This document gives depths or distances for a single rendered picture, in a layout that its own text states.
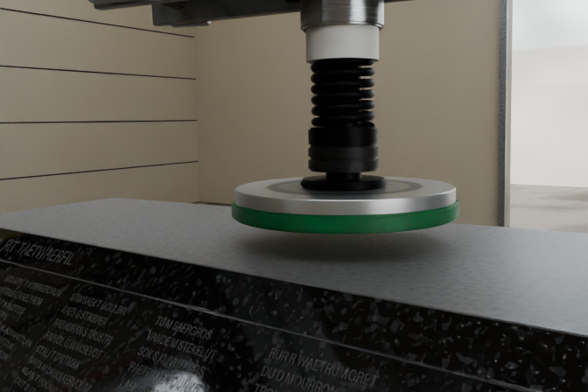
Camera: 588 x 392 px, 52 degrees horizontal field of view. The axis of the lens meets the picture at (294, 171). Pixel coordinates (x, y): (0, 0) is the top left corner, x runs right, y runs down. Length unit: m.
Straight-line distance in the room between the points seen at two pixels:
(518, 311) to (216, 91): 6.86
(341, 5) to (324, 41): 0.04
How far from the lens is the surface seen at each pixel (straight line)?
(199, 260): 0.54
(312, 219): 0.49
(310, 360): 0.42
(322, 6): 0.56
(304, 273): 0.48
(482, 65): 5.61
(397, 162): 5.90
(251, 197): 0.53
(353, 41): 0.56
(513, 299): 0.43
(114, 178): 6.59
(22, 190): 6.01
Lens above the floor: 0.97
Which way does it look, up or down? 5 degrees down
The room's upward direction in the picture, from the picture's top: 1 degrees counter-clockwise
